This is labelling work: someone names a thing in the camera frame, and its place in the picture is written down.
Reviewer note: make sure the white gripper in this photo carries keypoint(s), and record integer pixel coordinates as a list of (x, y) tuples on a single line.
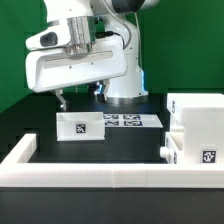
[(54, 70)]

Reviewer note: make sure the white drawer tray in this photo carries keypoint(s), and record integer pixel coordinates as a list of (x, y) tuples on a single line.
[(80, 126), (172, 151)]

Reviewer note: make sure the white front drawer tray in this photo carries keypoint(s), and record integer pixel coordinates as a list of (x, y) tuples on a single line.
[(172, 151)]

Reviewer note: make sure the white drawer cabinet box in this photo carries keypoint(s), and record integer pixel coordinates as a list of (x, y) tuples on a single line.
[(199, 118)]

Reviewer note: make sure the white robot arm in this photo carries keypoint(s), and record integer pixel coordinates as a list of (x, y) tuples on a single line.
[(89, 42)]

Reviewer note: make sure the white fiducial marker sheet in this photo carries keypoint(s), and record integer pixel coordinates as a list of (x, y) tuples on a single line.
[(132, 120)]

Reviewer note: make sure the white U-shaped table fence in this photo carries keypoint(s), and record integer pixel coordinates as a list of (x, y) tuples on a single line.
[(16, 170)]

